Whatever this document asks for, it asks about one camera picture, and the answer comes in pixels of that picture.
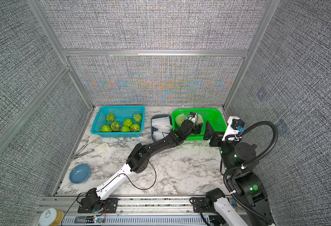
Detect blue bowl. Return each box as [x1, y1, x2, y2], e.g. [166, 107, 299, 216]
[69, 163, 91, 184]

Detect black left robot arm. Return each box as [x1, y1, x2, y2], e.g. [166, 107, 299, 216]
[77, 120, 203, 213]

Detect grey-blue plastic tub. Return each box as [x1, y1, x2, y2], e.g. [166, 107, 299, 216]
[150, 114, 173, 143]

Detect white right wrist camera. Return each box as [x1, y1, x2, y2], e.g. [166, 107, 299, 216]
[222, 116, 245, 143]

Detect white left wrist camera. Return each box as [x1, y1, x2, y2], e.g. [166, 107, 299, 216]
[188, 112, 198, 124]

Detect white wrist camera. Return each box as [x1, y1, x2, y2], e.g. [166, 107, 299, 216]
[188, 112, 198, 124]
[222, 116, 245, 143]

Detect teal plastic basket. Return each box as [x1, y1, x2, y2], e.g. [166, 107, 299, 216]
[91, 105, 146, 138]

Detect custard apple in teal basket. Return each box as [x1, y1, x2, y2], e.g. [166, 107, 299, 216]
[106, 113, 116, 122]

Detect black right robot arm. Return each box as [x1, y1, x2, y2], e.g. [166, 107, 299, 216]
[203, 119, 279, 226]

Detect white foam net pile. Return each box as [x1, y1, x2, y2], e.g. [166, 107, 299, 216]
[151, 116, 173, 142]

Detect bright green plastic basket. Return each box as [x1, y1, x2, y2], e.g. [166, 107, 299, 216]
[171, 108, 227, 141]

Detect white foam net sleeve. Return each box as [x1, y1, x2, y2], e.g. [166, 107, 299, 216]
[174, 112, 189, 127]
[195, 114, 204, 126]

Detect black corrugated cable conduit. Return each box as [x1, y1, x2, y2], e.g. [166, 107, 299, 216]
[222, 121, 279, 226]

